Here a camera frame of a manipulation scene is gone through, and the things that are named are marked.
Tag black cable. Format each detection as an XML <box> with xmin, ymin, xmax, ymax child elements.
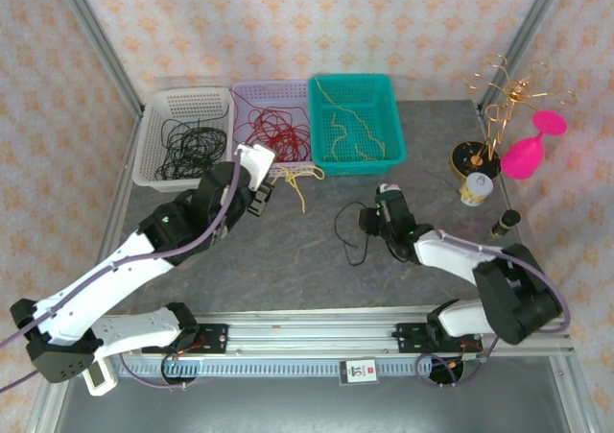
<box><xmin>333</xmin><ymin>200</ymin><xmax>371</xmax><ymax>268</ymax></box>
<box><xmin>156</xmin><ymin>105</ymin><xmax>229</xmax><ymax>183</ymax></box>

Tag red cable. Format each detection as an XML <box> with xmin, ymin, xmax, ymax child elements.
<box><xmin>228</xmin><ymin>88</ymin><xmax>314</xmax><ymax>165</ymax></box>

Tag gold tin can white lid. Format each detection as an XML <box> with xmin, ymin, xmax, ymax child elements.
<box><xmin>458</xmin><ymin>172</ymin><xmax>494</xmax><ymax>208</ymax></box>

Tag lilac plastic basket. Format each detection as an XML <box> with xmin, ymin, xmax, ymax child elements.
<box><xmin>231</xmin><ymin>78</ymin><xmax>318</xmax><ymax>178</ymax></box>

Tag teal plastic basket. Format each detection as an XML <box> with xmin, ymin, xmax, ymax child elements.
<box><xmin>307</xmin><ymin>73</ymin><xmax>409</xmax><ymax>177</ymax></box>

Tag small dark bottle gold cap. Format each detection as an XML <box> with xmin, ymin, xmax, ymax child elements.
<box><xmin>489</xmin><ymin>208</ymin><xmax>522</xmax><ymax>241</ymax></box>

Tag white plastic basket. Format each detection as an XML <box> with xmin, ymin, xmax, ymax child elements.
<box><xmin>131</xmin><ymin>86</ymin><xmax>236</xmax><ymax>193</ymax></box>

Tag pink silicone goblet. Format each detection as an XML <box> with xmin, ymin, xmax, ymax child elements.
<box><xmin>500</xmin><ymin>109</ymin><xmax>569</xmax><ymax>181</ymax></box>

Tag white label tag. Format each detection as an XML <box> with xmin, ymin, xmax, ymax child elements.
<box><xmin>339</xmin><ymin>358</ymin><xmax>379</xmax><ymax>386</ymax></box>

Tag white handheld device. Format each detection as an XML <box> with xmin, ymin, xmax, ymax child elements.
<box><xmin>82</xmin><ymin>359</ymin><xmax>120</xmax><ymax>397</ymax></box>

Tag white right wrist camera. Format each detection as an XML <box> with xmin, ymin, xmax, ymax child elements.
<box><xmin>375</xmin><ymin>181</ymin><xmax>403</xmax><ymax>204</ymax></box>

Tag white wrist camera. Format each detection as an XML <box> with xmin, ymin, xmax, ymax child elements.
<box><xmin>375</xmin><ymin>181</ymin><xmax>403</xmax><ymax>204</ymax></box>
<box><xmin>233</xmin><ymin>143</ymin><xmax>277</xmax><ymax>190</ymax></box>

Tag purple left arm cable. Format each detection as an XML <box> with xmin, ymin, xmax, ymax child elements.
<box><xmin>0</xmin><ymin>148</ymin><xmax>244</xmax><ymax>396</ymax></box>

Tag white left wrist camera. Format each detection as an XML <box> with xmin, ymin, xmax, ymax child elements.
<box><xmin>233</xmin><ymin>143</ymin><xmax>277</xmax><ymax>190</ymax></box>

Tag gold wire glass rack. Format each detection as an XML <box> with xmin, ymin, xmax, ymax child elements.
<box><xmin>450</xmin><ymin>54</ymin><xmax>579</xmax><ymax>180</ymax></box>

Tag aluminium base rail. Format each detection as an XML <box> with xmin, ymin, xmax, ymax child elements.
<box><xmin>95</xmin><ymin>305</ymin><xmax>577</xmax><ymax>357</ymax></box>

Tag grey slotted cable duct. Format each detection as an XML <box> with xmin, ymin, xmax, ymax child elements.
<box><xmin>117</xmin><ymin>358</ymin><xmax>461</xmax><ymax>377</ymax></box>

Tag aluminium frame post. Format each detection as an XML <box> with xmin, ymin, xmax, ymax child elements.
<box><xmin>477</xmin><ymin>0</ymin><xmax>570</xmax><ymax>112</ymax></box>
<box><xmin>50</xmin><ymin>0</ymin><xmax>146</xmax><ymax>120</ymax></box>

